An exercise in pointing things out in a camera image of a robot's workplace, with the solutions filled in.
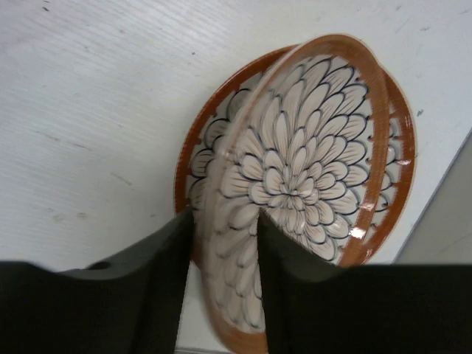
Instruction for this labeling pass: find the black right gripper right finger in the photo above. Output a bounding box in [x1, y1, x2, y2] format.
[257, 215, 471, 353]

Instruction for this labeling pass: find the white plate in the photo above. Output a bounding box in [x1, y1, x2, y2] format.
[173, 46, 416, 264]
[188, 35, 389, 353]

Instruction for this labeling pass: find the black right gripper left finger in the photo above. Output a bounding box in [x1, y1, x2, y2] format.
[1, 210, 194, 353]

